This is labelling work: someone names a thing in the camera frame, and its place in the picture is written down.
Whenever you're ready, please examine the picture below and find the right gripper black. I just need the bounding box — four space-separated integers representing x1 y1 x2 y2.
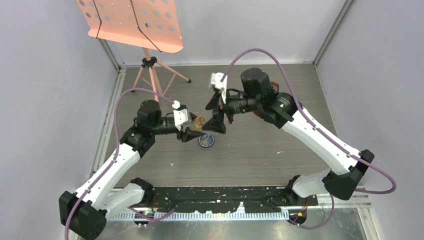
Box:
201 87 260 135

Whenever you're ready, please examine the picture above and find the clear pill bottle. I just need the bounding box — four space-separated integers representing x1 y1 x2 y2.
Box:
190 116 207 132

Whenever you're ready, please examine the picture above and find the blue round pill box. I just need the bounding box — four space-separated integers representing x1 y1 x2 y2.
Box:
198 133 215 148

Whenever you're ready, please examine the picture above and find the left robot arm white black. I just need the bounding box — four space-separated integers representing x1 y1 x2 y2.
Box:
58 100 202 240

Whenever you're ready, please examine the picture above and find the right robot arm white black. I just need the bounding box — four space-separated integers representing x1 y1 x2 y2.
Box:
202 67 375 205

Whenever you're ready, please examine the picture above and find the brown wooden metronome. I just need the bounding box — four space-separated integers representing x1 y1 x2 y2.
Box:
253 81 280 119

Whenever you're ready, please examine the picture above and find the pink music stand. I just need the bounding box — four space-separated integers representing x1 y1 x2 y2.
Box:
76 0 192 95

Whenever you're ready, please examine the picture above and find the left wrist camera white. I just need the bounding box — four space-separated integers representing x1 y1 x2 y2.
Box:
172 100 192 131

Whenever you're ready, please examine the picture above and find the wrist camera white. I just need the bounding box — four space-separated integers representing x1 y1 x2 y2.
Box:
172 100 192 131
209 72 228 104

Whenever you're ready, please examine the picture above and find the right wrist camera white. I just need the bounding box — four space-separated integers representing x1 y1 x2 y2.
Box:
209 72 228 104

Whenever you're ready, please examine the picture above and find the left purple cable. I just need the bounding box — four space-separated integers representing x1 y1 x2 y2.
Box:
63 87 180 240

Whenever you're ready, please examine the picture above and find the purple cable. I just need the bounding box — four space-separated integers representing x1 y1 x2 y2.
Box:
221 48 398 230
63 87 180 240

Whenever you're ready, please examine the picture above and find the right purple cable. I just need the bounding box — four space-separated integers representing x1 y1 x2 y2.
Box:
221 48 398 230

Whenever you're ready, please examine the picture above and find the aluminium rail frame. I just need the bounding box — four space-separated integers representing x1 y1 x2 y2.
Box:
86 66 127 189

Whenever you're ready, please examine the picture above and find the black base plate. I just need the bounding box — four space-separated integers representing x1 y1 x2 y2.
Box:
133 186 318 214

